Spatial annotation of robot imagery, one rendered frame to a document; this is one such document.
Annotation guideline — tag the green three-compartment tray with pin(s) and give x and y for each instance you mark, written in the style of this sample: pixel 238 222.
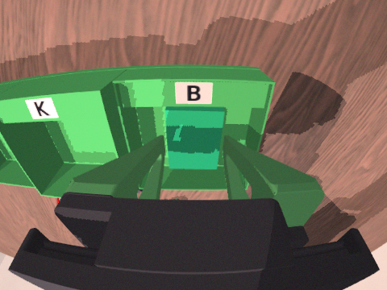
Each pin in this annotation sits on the green three-compartment tray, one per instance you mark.
pixel 52 139

